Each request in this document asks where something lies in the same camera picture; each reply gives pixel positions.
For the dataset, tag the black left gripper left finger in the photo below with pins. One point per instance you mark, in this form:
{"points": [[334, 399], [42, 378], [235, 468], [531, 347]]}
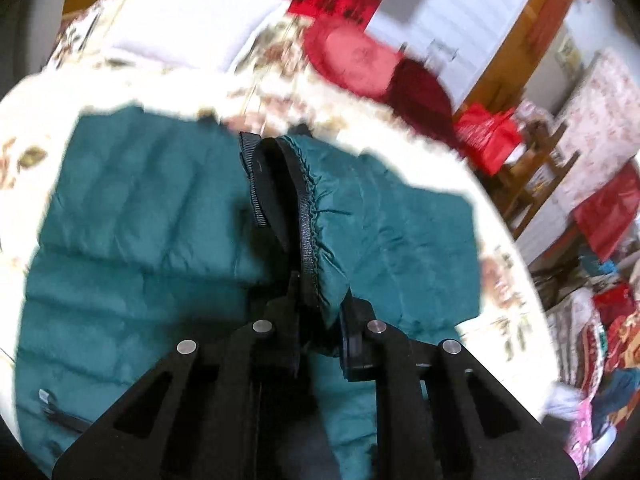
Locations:
{"points": [[219, 411]]}

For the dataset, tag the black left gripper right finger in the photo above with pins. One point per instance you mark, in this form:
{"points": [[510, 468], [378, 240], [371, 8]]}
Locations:
{"points": [[440, 413]]}

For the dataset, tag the dark green puffer coat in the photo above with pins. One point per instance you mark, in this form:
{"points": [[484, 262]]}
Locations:
{"points": [[150, 239]]}

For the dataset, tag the pile of colourful clutter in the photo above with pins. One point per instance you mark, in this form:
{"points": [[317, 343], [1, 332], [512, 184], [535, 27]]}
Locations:
{"points": [[595, 332]]}

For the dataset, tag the wooden chair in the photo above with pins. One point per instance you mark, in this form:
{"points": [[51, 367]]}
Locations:
{"points": [[524, 186]]}

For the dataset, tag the red shopping bag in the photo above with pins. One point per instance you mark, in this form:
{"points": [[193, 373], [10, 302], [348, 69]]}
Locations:
{"points": [[487, 139]]}

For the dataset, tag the dark red velvet cushion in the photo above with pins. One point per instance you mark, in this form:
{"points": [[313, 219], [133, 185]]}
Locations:
{"points": [[416, 96]]}

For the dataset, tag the floral cream bed quilt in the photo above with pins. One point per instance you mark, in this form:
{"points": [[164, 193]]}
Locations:
{"points": [[271, 97]]}

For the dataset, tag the red heart-shaped cushion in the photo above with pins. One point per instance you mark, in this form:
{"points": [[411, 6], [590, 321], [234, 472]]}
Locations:
{"points": [[349, 58]]}

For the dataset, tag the white square pillow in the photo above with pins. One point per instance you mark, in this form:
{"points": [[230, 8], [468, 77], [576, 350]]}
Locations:
{"points": [[186, 33]]}

